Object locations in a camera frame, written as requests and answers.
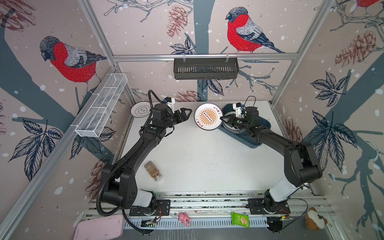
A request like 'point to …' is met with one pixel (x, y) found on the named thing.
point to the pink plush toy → (183, 217)
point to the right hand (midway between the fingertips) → (220, 119)
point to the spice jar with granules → (153, 171)
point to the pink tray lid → (108, 227)
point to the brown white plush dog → (313, 220)
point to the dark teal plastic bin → (250, 141)
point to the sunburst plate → (207, 116)
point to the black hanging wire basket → (206, 68)
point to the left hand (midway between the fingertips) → (187, 111)
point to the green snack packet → (241, 219)
